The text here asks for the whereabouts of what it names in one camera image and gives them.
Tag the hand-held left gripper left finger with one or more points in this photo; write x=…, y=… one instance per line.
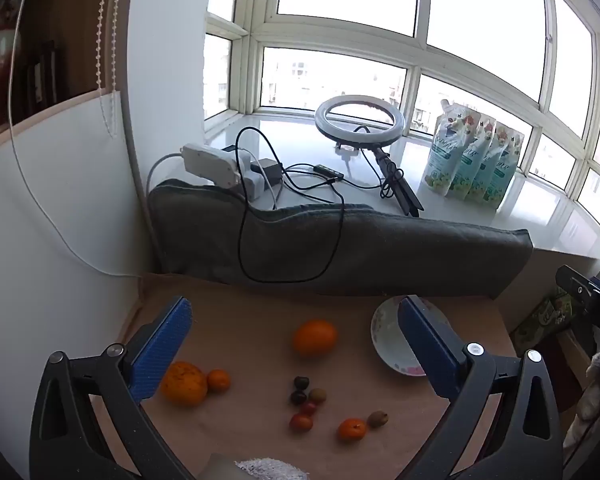
x=160, y=350

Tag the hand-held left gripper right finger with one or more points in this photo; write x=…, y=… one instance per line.
x=430, y=347

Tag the white floral plate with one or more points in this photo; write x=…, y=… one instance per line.
x=390, y=340

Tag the rough-skinned orange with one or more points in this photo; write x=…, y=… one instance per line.
x=182, y=384

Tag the brown longan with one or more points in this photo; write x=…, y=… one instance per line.
x=317, y=395
x=377, y=418

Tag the small mandarin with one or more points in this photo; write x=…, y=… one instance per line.
x=219, y=380
x=352, y=430

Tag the large smooth orange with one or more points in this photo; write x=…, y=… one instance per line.
x=315, y=338

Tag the red cherry tomato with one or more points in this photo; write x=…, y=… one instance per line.
x=300, y=423
x=308, y=408

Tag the person's right hand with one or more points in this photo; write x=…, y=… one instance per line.
x=597, y=390

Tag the person's left hand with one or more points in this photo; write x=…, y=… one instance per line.
x=270, y=470

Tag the green printed bag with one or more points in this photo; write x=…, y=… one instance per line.
x=545, y=317

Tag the grey cushion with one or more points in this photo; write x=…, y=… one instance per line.
x=405, y=255

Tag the beige blanket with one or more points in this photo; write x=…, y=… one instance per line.
x=260, y=320

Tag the white windowsill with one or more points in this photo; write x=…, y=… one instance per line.
x=480, y=225

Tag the dark cherry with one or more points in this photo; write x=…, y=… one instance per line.
x=298, y=398
x=300, y=383

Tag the green white refill pouch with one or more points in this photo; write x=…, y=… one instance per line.
x=509, y=175
x=475, y=170
x=491, y=180
x=447, y=155

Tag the black tripod stand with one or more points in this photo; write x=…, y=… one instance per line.
x=405, y=195

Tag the white plug adapter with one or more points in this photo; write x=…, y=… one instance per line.
x=252, y=182

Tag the white power strip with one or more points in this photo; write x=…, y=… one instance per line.
x=207, y=162

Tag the black power adapter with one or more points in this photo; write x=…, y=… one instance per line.
x=270, y=170

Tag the white phone clamp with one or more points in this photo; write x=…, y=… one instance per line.
x=347, y=150

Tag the dark wooden cabinet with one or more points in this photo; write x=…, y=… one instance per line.
x=75, y=35

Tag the white window frame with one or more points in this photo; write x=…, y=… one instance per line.
x=330, y=40

